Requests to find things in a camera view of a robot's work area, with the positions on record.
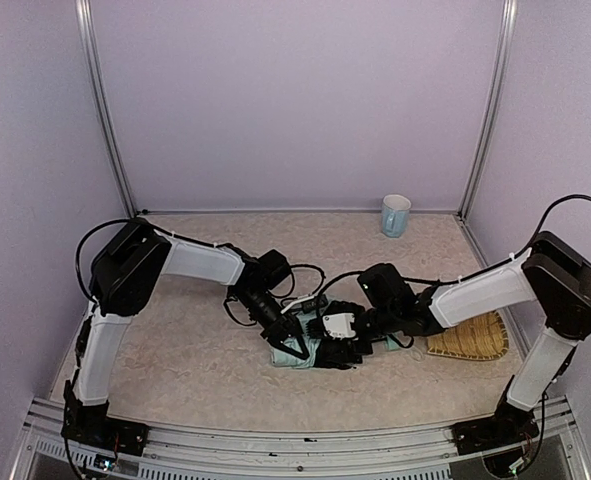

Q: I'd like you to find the mint green black umbrella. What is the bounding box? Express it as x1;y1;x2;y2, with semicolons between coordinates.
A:
270;313;414;370

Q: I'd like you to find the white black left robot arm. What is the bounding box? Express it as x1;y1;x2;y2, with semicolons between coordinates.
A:
65;217;310;407

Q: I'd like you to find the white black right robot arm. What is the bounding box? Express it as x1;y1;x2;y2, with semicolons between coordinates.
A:
307;231;591;411

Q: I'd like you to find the woven bamboo tray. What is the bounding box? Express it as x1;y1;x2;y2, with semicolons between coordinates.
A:
427;311;509;362

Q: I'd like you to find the light blue ceramic mug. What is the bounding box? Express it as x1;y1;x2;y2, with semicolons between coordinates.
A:
381;194;412;238

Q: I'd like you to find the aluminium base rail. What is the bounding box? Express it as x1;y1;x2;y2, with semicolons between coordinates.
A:
5;397;591;479

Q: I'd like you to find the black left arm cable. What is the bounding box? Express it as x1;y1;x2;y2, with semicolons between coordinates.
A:
73;217;136;304

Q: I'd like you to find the grey aluminium frame post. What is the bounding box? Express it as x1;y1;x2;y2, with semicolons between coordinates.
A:
458;0;518;223

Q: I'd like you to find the grey aluminium left post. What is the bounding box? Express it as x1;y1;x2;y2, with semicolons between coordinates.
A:
75;0;138;217

